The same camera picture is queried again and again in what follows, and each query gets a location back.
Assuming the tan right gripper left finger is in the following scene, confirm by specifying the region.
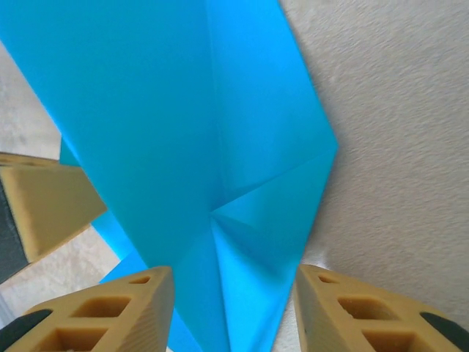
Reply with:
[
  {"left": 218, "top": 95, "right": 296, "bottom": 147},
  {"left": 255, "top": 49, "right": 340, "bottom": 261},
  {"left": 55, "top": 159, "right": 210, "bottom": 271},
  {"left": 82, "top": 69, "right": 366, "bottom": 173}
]
[{"left": 0, "top": 265, "right": 175, "bottom": 352}]

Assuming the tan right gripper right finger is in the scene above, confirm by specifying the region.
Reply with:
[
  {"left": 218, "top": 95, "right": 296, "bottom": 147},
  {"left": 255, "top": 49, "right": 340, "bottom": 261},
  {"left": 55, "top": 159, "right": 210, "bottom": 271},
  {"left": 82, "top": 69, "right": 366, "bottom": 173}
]
[{"left": 293, "top": 264, "right": 469, "bottom": 352}]

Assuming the blue cloth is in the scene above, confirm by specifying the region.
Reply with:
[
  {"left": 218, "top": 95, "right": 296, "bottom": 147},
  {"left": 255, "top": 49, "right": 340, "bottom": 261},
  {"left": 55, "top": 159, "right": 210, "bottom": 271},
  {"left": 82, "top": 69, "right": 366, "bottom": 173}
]
[{"left": 0, "top": 0, "right": 340, "bottom": 352}]

